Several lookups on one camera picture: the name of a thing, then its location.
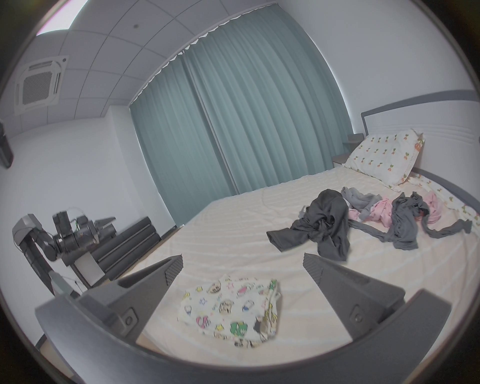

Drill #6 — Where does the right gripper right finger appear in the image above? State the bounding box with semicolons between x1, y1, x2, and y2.
303;252;406;341

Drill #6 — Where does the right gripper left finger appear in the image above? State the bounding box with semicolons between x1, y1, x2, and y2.
79;255;184;344

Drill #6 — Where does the white printed pyjama top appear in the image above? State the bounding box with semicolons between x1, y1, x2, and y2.
177;274;283;349

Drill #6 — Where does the bed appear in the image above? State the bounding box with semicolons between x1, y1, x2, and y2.
112;90;480;366

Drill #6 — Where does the black chest of drawers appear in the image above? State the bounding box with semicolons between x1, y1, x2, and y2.
90;216;162;282

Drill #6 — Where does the dark grey garment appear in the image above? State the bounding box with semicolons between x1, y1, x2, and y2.
347;191;473;251

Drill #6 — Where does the pink garment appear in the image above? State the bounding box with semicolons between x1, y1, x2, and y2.
349;193;443;227

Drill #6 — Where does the black garment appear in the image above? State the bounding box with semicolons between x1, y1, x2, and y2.
266;188;351;262

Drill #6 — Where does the light grey garment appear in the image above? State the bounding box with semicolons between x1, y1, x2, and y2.
340;186;383;222

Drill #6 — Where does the white printed pillow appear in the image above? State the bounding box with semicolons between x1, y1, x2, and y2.
343;129;425;192

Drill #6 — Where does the white ceiling air conditioner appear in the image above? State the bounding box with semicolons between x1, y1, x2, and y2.
14;55;70;116

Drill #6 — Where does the grey bedside table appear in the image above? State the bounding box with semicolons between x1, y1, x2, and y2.
332;133;364;167

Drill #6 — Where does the blue-green curtain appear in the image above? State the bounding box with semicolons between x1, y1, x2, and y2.
128;4;353;226

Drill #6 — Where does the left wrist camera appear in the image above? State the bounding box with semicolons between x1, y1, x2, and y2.
52;211;71;235

